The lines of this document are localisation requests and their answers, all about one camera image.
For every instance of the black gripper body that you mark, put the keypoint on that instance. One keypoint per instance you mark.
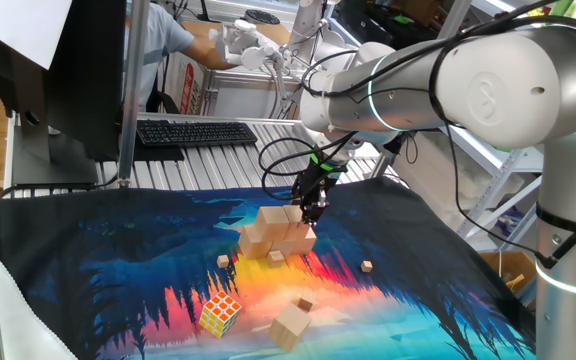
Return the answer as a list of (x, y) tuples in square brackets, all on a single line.
[(315, 181)]

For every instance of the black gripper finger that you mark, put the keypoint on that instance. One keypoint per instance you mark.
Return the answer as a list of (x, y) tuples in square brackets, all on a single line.
[(296, 192), (315, 212)]

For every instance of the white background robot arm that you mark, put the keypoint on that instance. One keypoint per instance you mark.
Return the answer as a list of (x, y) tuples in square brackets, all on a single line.
[(308, 20)]

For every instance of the person's forearm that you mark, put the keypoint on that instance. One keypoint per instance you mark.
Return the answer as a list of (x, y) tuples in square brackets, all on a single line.
[(210, 52)]

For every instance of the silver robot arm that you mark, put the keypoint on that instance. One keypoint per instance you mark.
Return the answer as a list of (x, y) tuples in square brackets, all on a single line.
[(483, 90)]

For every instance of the small wooden cube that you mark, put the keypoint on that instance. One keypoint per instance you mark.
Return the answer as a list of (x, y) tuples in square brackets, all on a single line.
[(366, 266), (306, 301), (276, 259), (223, 261)]

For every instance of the white foam packing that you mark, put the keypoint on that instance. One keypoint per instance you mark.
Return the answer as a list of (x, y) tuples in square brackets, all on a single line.
[(433, 175)]

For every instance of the black keyboard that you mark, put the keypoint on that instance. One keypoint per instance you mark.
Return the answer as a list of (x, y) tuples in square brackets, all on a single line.
[(193, 132)]

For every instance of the Rubik's cube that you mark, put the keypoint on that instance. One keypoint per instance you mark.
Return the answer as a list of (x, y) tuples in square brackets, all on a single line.
[(220, 314)]

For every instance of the red white printed box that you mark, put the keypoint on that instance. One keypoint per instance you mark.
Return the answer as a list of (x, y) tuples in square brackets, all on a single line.
[(186, 87)]

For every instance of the white robotic hand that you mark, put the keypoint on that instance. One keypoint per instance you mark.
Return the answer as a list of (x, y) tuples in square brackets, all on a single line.
[(245, 45)]

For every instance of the black storage crate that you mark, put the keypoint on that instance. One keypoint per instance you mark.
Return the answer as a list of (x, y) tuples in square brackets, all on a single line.
[(368, 20)]

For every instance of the black round disc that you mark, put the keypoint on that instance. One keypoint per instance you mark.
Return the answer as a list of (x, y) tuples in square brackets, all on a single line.
[(263, 16)]

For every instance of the forest sunset printed cloth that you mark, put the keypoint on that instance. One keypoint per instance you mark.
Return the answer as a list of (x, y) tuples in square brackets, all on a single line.
[(118, 240)]

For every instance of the cardboard box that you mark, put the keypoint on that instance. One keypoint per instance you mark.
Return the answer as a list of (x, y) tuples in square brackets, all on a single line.
[(508, 265)]

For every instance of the person in blue shirt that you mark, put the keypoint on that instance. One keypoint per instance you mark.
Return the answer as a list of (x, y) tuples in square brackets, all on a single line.
[(155, 35)]

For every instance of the black computer monitor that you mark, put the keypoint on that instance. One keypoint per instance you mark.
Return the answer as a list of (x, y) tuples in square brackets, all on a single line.
[(83, 75)]

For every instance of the white paper sheet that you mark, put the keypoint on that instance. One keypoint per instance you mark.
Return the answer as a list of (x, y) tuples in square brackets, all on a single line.
[(23, 25)]

